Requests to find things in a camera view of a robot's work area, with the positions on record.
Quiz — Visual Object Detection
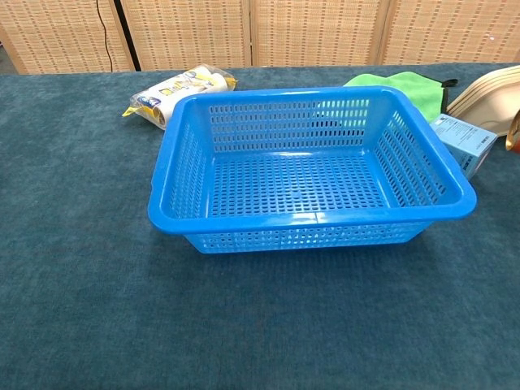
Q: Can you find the blue plastic basket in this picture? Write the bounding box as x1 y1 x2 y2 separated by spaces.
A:
147 86 478 255

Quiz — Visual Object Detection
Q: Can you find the bamboo folding screen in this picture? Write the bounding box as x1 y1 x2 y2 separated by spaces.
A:
0 0 520 75

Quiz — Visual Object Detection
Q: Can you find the black tripod stand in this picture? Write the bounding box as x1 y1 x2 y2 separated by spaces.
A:
112 0 142 72

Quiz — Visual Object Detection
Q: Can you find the orange soda can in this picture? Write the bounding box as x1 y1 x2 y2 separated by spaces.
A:
505 119 520 154

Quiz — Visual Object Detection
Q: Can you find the teal table mat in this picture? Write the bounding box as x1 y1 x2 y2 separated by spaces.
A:
0 63 520 390

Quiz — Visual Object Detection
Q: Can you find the green towel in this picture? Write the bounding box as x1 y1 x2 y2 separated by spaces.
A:
343 71 459 125

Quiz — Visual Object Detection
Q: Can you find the white snack bag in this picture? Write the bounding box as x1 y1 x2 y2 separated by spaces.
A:
121 64 238 131

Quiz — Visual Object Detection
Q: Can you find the light blue cube box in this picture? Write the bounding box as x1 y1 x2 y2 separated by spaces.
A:
430 113 499 181

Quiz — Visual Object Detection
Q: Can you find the thin black hanging cable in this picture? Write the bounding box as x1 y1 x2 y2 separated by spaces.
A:
95 0 114 73

